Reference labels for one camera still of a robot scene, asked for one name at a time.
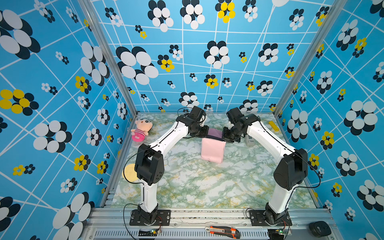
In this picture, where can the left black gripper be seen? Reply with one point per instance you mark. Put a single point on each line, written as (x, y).
(205, 132)

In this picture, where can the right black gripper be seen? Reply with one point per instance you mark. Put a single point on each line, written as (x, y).
(225, 138)

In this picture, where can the purple wrapping paper sheet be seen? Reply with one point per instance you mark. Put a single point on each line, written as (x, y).
(213, 147)

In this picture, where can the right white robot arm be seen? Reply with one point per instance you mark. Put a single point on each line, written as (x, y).
(292, 166)

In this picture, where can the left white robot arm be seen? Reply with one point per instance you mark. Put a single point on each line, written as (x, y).
(149, 164)

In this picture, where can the yellow tape piece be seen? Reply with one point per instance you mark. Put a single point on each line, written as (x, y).
(274, 126)

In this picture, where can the pink plush doll toy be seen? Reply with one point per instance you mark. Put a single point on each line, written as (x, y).
(143, 126)

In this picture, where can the yellow round disc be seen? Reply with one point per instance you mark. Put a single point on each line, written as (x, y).
(129, 173)

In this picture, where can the red black utility knife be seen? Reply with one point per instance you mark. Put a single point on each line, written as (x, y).
(224, 231)

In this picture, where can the black computer mouse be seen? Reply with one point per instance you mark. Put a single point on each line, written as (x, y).
(320, 229)

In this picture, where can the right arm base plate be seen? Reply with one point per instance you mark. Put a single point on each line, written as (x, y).
(268, 218)

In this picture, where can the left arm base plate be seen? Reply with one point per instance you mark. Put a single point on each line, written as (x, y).
(157, 217)

